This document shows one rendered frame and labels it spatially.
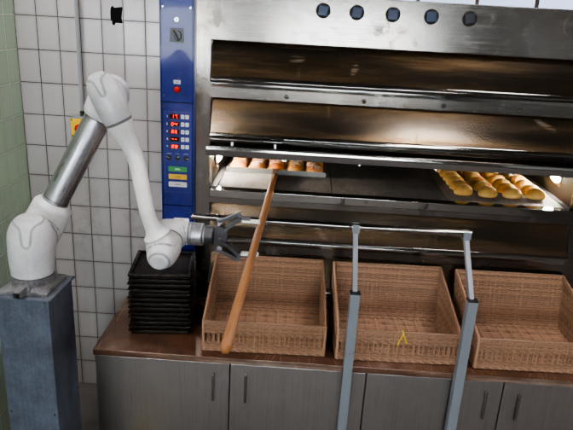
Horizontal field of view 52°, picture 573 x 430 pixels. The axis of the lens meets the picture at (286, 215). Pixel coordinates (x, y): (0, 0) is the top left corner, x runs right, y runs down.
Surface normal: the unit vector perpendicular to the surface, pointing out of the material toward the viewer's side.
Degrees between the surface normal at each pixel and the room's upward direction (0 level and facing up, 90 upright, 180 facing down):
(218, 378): 90
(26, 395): 90
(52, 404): 90
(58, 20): 90
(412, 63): 70
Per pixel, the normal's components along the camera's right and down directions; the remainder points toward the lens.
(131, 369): -0.04, 0.33
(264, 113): -0.02, -0.02
